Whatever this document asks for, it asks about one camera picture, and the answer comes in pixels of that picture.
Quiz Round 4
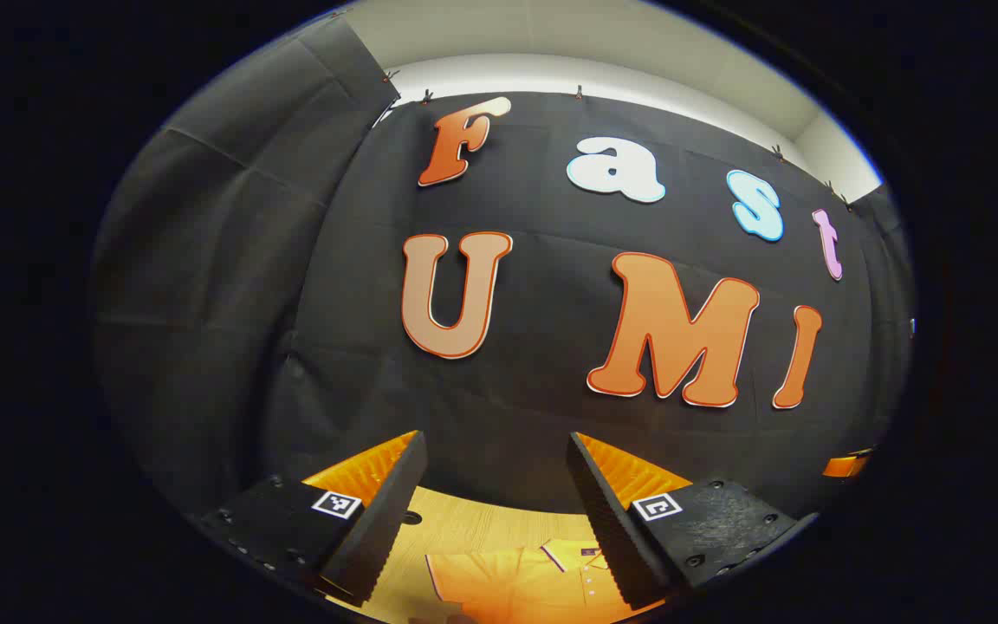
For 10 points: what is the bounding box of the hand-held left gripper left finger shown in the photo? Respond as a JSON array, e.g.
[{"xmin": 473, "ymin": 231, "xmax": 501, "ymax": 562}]
[{"xmin": 198, "ymin": 430, "xmax": 429, "ymax": 608}]

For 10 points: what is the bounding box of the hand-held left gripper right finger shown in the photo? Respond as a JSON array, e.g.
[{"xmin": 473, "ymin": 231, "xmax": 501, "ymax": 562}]
[{"xmin": 566, "ymin": 432, "xmax": 820, "ymax": 611}]

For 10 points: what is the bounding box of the orange T-shirt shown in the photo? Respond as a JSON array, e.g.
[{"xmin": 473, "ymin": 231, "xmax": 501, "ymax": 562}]
[{"xmin": 425, "ymin": 537, "xmax": 664, "ymax": 624}]

